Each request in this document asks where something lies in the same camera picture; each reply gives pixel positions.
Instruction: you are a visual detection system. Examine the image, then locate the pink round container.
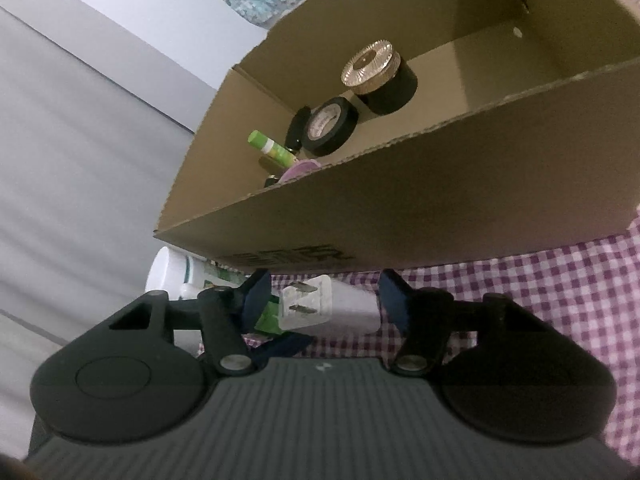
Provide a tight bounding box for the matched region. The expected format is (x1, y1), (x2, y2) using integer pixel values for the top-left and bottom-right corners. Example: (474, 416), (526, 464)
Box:
(279, 158), (321, 184)

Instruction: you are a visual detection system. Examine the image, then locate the black tape roll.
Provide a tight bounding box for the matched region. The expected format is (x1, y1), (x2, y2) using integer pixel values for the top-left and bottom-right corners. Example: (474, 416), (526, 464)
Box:
(301, 96), (359, 157)

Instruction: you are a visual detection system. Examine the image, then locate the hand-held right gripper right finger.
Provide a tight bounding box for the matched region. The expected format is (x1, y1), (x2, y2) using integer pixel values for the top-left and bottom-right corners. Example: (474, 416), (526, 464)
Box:
(377, 269), (556, 375)

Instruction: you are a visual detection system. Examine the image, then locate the black jar gold lid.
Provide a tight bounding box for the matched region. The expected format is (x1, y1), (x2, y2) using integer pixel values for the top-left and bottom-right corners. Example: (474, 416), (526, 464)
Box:
(341, 42), (418, 116)

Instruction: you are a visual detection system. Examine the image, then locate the black oval case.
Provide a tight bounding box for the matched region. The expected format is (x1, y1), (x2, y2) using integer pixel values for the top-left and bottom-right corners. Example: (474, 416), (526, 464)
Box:
(286, 106), (312, 152)

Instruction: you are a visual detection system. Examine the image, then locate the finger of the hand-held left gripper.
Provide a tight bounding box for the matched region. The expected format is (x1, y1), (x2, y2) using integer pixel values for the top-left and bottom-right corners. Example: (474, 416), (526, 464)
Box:
(247, 332), (313, 361)

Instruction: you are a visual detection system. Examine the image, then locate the white charger plug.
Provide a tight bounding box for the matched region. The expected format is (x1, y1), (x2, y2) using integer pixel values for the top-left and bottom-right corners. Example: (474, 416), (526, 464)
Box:
(277, 275), (383, 335)

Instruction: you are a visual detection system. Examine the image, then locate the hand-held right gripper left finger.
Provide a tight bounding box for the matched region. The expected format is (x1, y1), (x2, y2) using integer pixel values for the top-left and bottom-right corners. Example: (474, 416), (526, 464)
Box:
(107, 269), (273, 375)

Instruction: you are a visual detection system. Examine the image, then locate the green glue stick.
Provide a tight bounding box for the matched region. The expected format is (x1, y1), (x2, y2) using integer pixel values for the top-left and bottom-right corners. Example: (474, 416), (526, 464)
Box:
(247, 130), (298, 170)

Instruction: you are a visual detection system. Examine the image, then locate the purple white checkered cloth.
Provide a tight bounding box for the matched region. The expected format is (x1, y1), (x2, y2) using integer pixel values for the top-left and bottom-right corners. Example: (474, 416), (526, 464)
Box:
(240, 205), (640, 461)

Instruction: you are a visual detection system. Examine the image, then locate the brown cardboard box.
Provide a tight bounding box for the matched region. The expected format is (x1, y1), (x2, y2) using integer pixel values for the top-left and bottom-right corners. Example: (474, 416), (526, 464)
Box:
(152, 0), (640, 281)

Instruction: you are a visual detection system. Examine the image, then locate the white curtain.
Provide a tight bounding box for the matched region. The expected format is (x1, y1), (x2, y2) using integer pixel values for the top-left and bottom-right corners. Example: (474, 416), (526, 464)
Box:
(0, 7), (201, 441)

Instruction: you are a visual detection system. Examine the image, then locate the white lidded jar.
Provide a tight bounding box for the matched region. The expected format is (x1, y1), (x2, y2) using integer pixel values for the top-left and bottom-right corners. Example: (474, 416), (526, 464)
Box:
(144, 247), (281, 337)

